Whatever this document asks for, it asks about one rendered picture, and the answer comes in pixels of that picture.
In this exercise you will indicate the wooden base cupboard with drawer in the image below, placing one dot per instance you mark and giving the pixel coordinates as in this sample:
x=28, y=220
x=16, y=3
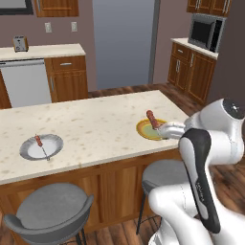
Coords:
x=68, y=79

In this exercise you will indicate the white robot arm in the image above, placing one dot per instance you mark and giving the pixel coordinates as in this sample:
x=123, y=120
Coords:
x=197, y=166

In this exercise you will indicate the wooden base cupboard run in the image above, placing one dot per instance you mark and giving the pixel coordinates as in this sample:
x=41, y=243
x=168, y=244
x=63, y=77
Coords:
x=191, y=71

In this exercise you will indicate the wooden wall cupboard run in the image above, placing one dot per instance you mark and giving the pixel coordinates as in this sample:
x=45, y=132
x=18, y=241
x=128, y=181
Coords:
x=209, y=5

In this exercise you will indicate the brown sausage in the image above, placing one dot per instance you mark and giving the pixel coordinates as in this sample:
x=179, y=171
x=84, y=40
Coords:
x=152, y=118

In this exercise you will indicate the black microwave oven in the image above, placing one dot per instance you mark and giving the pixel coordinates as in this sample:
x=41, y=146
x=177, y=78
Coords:
x=204, y=32

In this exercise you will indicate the white dishwasher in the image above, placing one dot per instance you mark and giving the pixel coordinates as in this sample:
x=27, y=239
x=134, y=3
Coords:
x=25, y=83

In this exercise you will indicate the narrow wooden cupboard panel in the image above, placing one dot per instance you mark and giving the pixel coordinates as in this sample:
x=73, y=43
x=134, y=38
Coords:
x=4, y=92

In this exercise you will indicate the white wall socket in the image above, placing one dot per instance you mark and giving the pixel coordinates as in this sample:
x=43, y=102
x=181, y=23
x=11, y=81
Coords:
x=74, y=26
x=48, y=27

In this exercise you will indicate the grey bar stool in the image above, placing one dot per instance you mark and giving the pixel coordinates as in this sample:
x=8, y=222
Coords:
x=51, y=207
x=164, y=173

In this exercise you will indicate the silver toaster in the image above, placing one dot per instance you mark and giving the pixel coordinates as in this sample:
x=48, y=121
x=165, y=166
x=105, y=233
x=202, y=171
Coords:
x=20, y=43

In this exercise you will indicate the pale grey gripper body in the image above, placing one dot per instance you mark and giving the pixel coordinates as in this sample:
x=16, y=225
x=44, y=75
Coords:
x=170, y=130

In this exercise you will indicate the grey plate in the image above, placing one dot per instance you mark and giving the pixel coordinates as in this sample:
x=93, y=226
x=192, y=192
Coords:
x=32, y=151

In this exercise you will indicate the wooden island counter base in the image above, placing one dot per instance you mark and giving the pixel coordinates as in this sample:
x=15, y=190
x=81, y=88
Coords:
x=105, y=188

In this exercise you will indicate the yellow plate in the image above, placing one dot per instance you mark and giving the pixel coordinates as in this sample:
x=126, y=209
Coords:
x=145, y=130

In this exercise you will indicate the black framed window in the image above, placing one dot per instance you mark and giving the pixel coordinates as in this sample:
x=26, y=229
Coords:
x=16, y=6

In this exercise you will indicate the meat skewer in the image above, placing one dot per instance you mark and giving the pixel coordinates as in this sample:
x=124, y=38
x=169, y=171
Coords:
x=39, y=140

